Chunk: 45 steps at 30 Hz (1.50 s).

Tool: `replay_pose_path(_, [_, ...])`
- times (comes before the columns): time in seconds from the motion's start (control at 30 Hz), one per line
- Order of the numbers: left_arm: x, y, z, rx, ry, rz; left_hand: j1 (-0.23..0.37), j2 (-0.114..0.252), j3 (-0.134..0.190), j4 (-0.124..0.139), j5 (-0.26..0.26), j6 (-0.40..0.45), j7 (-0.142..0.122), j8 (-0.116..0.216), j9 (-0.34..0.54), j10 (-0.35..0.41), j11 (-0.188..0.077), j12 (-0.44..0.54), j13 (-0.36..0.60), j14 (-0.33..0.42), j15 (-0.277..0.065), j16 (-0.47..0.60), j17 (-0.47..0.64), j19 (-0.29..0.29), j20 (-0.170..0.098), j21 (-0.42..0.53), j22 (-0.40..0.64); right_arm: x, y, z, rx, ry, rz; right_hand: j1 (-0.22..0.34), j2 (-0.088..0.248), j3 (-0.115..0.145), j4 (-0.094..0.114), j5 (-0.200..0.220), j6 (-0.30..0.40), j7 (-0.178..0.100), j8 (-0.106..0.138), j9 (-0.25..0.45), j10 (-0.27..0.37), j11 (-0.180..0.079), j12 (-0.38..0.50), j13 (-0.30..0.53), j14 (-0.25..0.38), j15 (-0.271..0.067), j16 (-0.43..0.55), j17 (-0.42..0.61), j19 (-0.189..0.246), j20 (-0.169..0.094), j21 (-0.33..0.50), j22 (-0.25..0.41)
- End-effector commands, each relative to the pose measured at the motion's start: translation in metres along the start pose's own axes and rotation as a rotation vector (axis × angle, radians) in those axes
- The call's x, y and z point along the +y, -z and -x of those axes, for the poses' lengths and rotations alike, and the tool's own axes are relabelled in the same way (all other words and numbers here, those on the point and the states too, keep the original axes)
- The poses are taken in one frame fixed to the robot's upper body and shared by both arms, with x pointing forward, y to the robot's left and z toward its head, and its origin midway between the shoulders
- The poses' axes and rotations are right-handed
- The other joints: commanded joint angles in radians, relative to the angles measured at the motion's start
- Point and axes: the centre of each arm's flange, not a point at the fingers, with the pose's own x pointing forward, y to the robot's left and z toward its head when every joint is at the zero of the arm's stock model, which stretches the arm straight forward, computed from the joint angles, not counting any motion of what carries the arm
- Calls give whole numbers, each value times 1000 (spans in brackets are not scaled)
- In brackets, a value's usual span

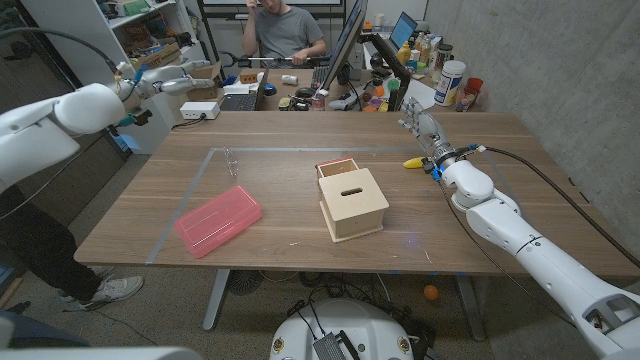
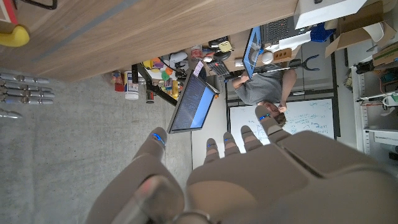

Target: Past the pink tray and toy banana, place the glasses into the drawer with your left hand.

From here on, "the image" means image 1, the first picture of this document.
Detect seated person grey shirt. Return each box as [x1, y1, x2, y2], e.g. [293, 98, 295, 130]
[242, 0, 329, 69]

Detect pink plastic tray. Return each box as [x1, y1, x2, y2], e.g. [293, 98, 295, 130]
[173, 185, 263, 260]

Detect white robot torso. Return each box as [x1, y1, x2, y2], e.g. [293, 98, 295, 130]
[269, 298, 415, 360]

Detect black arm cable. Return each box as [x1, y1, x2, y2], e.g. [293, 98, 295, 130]
[478, 144, 640, 269]
[0, 27, 119, 71]

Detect red lidded jar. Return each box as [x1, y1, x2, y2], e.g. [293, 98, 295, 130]
[455, 77, 485, 113]

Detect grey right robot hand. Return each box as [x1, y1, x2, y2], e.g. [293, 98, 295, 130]
[398, 97, 456, 169]

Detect white shelf unit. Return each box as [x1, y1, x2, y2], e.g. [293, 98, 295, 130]
[19, 0, 211, 154]

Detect standing person black trousers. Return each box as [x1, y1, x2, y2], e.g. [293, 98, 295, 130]
[0, 184, 145, 311]

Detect wooden drawer box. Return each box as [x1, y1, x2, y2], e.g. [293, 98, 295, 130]
[315, 157, 391, 244]

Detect black open laptop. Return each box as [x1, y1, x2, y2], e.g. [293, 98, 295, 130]
[218, 68, 270, 112]

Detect black keyboard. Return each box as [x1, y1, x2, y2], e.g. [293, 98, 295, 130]
[310, 64, 331, 91]

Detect whiteboard with black frame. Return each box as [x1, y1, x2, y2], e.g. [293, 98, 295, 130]
[197, 0, 346, 21]

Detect round black floor fan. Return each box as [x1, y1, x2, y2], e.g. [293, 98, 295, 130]
[227, 269, 264, 296]

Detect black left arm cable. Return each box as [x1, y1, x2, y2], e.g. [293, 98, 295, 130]
[0, 27, 119, 71]

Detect open cardboard box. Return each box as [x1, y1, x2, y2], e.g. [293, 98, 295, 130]
[184, 62, 224, 101]

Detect grey table leg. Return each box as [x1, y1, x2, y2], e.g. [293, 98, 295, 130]
[202, 268, 231, 332]
[454, 273, 487, 342]

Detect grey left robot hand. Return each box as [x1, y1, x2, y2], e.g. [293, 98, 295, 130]
[134, 59, 217, 98]

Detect black computer monitor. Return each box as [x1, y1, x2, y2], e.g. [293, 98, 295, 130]
[319, 0, 370, 92]

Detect white canister blue label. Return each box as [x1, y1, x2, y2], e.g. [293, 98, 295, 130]
[433, 59, 467, 107]

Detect dark jar black lid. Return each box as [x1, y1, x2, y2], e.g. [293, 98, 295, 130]
[434, 43, 454, 71]

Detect black grabber stick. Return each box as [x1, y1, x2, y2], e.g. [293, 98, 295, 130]
[219, 49, 331, 69]

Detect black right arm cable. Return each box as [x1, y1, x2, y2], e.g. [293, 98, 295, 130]
[478, 144, 640, 269]

